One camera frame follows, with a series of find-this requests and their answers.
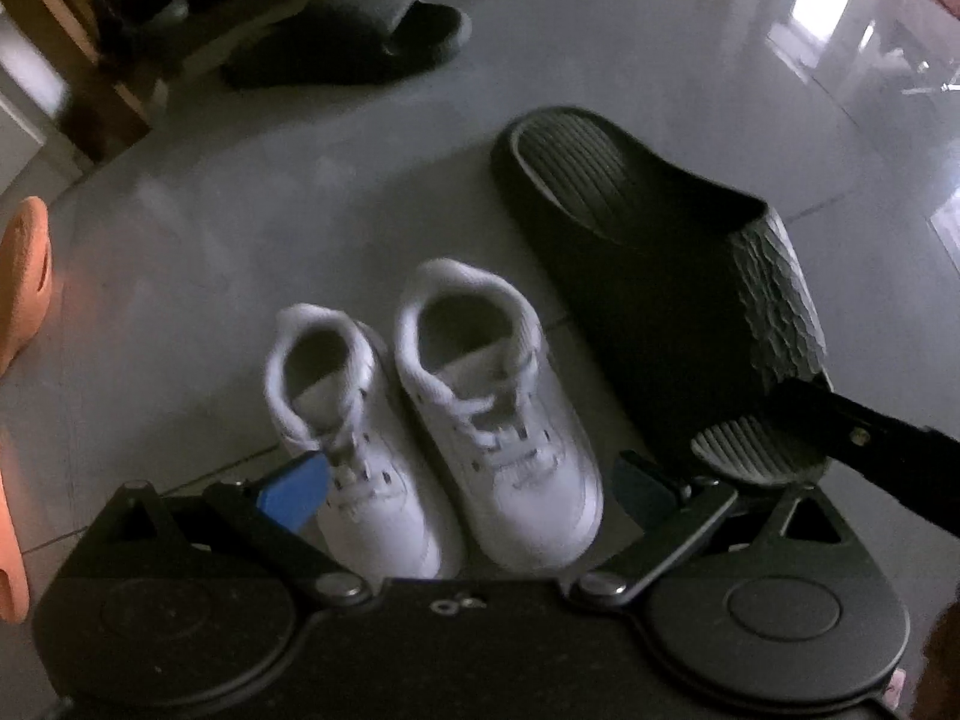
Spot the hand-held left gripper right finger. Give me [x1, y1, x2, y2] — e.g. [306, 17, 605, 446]
[568, 450, 852, 608]

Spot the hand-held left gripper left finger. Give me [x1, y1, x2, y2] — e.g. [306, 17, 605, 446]
[105, 450, 374, 608]

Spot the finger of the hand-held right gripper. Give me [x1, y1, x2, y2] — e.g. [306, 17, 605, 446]
[765, 379, 960, 533]

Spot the small white sneaker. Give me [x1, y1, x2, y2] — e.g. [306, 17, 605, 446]
[262, 304, 466, 578]
[394, 259, 605, 571]

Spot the black ribbed slide slipper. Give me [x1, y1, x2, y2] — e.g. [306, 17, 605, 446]
[491, 106, 833, 492]
[220, 0, 473, 89]

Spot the brown wooden shoe rack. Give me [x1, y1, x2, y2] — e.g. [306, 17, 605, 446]
[0, 0, 316, 162]

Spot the orange slipper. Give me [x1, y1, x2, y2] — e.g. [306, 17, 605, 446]
[0, 427, 31, 623]
[0, 196, 53, 376]

